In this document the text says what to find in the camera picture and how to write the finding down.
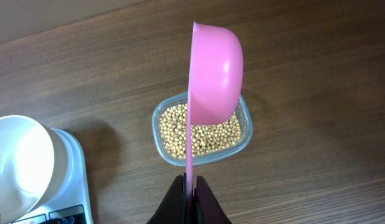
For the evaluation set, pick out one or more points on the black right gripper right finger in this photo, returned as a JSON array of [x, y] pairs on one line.
[[207, 209]]

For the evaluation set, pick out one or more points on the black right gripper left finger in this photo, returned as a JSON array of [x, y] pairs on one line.
[[172, 209]]

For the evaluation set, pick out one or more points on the pink plastic scoop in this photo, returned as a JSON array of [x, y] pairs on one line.
[[215, 82]]

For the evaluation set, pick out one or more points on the white digital kitchen scale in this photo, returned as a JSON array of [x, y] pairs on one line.
[[71, 204]]

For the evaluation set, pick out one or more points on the white round bowl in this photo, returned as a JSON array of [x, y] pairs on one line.
[[33, 166]]

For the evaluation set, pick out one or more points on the clear plastic container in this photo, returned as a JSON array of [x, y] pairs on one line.
[[246, 125]]

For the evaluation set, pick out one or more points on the pile of yellow soybeans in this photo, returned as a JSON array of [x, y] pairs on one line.
[[204, 139]]

